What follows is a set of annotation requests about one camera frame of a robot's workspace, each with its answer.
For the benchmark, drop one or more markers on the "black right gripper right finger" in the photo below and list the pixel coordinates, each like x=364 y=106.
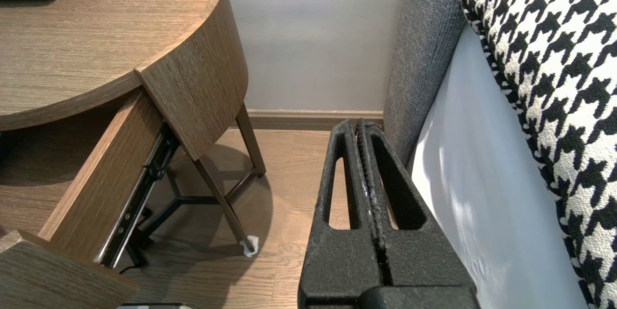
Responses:
x=419 y=261

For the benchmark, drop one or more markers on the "curved-front wooden table drawer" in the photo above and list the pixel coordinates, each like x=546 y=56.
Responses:
x=96 y=188

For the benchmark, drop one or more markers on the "round wooden side table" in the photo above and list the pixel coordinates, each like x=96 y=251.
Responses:
x=96 y=34
x=221 y=198

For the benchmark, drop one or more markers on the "black white houndstooth pillow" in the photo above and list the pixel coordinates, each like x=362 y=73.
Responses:
x=554 y=82

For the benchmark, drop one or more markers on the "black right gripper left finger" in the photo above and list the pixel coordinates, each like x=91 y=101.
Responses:
x=337 y=261

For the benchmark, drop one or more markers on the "white bed sheet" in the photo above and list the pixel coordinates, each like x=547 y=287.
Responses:
x=482 y=179

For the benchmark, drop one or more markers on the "brown wall baseboard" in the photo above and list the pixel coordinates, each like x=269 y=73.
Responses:
x=308 y=118

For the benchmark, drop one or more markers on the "white table leg pad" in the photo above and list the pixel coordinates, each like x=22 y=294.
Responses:
x=249 y=246

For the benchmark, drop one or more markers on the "grey fabric bed headboard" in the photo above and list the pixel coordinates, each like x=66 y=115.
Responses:
x=424 y=58

